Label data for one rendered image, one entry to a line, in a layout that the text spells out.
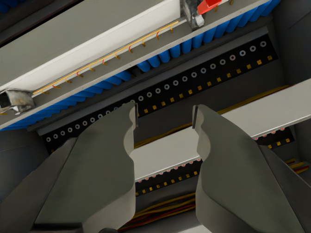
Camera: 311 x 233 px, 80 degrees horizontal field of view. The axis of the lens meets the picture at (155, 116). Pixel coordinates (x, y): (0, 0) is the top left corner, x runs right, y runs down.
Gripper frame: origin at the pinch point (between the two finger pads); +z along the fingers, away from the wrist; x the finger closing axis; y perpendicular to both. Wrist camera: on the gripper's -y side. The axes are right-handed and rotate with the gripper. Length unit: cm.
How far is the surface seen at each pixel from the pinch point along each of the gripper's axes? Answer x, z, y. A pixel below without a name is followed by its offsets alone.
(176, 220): 4.6, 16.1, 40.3
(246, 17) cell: 12.5, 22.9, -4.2
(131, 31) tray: -4.3, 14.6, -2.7
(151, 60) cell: -2.1, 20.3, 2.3
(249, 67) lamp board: 16.9, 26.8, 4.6
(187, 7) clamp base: 2.2, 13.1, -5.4
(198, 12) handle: 3.0, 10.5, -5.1
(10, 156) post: -31.4, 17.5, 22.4
